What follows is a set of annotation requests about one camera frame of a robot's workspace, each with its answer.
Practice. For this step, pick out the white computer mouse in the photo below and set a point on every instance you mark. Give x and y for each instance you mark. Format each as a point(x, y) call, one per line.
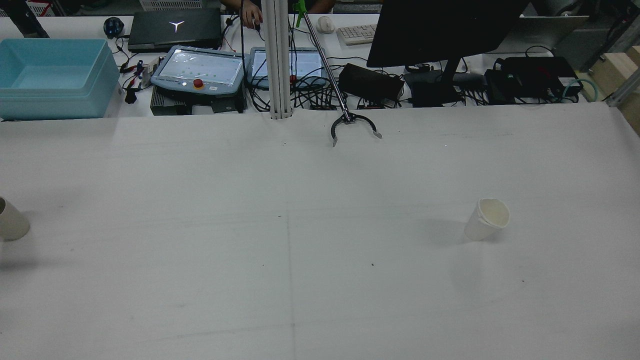
point(325, 24)

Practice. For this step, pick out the black laptop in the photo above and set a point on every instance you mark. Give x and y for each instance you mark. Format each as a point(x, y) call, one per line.
point(170, 32)

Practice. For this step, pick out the aluminium profile bar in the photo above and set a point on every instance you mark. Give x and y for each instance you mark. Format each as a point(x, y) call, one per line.
point(625, 92)

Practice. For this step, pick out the aluminium profile post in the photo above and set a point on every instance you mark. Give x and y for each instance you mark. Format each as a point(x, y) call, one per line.
point(276, 60)

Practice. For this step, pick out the black adapter box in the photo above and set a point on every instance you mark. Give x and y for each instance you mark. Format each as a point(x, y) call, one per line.
point(497, 87)

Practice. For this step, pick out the dark blue computer mouse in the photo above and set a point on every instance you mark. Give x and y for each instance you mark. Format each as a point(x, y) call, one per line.
point(113, 27)

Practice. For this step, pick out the teach pendant with red button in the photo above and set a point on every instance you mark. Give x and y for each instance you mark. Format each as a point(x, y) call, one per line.
point(200, 67)

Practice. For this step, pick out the white plastic basket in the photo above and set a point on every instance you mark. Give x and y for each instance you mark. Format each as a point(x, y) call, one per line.
point(170, 4)

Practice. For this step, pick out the white keyboard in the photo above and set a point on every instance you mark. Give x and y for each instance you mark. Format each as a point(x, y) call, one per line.
point(357, 34)

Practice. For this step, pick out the wooden block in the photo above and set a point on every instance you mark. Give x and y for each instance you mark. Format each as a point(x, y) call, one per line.
point(617, 67)

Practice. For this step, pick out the grey blue teach pendant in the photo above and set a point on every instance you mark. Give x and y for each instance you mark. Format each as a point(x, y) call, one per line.
point(310, 65)

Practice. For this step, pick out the black power brick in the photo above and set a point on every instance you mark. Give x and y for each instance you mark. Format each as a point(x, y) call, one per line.
point(370, 82)

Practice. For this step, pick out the beige paper cup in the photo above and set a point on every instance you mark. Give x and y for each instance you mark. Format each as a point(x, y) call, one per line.
point(12, 223)

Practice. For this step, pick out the grey flat panel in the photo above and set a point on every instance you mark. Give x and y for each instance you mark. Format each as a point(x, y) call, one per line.
point(545, 35)

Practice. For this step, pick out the reacher grabber tool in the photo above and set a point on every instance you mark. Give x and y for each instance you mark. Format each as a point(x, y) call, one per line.
point(349, 119)

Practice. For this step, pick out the black monitor with stand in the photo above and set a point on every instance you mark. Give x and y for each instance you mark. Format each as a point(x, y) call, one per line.
point(440, 30)

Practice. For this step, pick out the red black clip leads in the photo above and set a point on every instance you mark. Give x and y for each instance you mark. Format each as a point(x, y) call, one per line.
point(132, 82)

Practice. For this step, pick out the black electronics case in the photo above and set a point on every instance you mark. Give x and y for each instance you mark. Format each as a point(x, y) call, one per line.
point(540, 72)

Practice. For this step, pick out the operator's bare hand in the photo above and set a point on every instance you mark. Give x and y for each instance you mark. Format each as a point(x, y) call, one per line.
point(250, 15)

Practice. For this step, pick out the white paper cup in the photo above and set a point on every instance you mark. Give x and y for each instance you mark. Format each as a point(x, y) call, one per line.
point(485, 223)

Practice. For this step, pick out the light blue plastic bin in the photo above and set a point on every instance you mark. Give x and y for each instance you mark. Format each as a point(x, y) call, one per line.
point(60, 75)

